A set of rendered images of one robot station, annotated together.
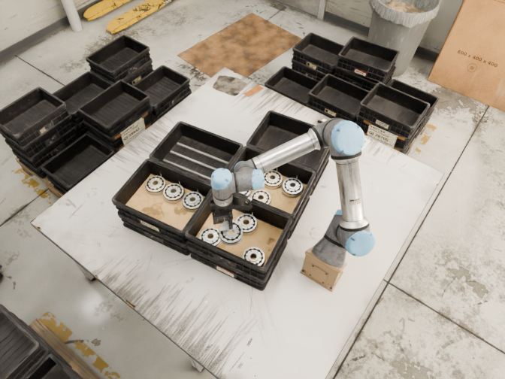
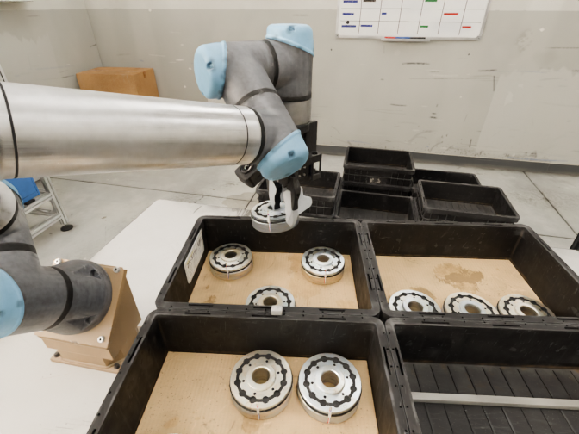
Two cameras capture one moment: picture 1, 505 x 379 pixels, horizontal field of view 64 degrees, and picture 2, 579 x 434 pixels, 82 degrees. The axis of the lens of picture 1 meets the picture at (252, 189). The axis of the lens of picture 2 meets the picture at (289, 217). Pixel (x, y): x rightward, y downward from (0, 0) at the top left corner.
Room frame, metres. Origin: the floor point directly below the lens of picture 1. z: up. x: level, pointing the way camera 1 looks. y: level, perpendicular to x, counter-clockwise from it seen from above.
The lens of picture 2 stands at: (1.46, -0.12, 1.38)
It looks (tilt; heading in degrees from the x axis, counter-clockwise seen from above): 33 degrees down; 157
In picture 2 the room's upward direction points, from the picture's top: straight up
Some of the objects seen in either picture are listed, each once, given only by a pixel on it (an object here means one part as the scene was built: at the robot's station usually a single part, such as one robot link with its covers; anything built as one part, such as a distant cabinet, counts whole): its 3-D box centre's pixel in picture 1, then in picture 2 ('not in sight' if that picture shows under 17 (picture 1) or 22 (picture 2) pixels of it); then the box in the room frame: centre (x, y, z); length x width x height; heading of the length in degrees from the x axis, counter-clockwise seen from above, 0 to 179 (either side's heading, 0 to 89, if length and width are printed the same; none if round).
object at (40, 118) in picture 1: (40, 133); not in sight; (2.03, 1.52, 0.37); 0.40 x 0.30 x 0.45; 145
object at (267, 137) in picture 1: (290, 147); not in sight; (1.49, -0.20, 0.87); 0.40 x 0.30 x 0.11; 65
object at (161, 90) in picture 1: (161, 101); not in sight; (2.45, 0.73, 0.31); 0.40 x 0.30 x 0.34; 145
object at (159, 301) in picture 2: (239, 227); (273, 260); (0.95, 0.06, 0.92); 0.40 x 0.30 x 0.02; 65
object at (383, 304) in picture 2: (164, 194); (465, 266); (1.12, 0.42, 0.92); 0.40 x 0.30 x 0.02; 65
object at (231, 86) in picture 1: (228, 84); not in sight; (2.20, 0.17, 0.71); 0.22 x 0.19 x 0.01; 55
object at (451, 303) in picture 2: (173, 191); (471, 311); (1.19, 0.39, 0.86); 0.10 x 0.10 x 0.01
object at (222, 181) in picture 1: (222, 183); (288, 62); (0.91, 0.11, 1.29); 0.09 x 0.08 x 0.11; 101
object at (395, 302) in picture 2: (192, 200); (414, 308); (1.14, 0.29, 0.86); 0.10 x 0.10 x 0.01
